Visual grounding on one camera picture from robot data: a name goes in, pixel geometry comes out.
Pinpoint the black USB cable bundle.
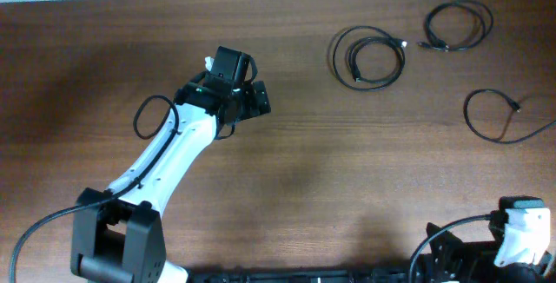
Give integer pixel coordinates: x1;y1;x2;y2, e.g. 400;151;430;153
331;25;408;92

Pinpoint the black cable edge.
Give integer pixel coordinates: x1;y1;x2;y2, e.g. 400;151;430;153
462;89;556;145

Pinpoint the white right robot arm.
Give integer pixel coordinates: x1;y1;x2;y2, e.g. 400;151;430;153
416;232;555;283

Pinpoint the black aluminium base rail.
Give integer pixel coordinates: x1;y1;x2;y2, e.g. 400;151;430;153
186;266;409;283

